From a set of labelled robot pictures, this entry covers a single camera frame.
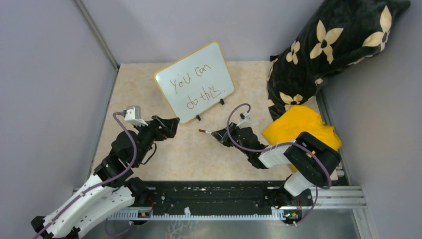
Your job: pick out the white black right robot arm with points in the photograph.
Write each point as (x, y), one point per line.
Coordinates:
(313, 159)

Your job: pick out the black floral pillow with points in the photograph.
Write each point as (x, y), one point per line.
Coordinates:
(341, 33)

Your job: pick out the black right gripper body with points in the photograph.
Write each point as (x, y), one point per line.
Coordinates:
(234, 130)

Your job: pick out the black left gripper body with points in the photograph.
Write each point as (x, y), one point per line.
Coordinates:
(158, 134)

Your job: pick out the white marker pen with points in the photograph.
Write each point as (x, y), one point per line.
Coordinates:
(205, 131)

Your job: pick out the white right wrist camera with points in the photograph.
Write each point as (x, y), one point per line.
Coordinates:
(245, 120)

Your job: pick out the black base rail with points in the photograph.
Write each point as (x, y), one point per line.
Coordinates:
(221, 198)

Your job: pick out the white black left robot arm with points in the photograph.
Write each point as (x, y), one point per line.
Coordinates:
(112, 186)

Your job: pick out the yellow cloth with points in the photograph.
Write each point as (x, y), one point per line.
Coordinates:
(300, 119)

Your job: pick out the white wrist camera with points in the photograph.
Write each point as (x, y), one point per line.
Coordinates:
(245, 120)
(133, 116)

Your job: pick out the yellow framed whiteboard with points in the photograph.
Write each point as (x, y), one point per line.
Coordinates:
(196, 82)

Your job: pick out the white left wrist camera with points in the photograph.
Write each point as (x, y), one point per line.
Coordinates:
(133, 116)

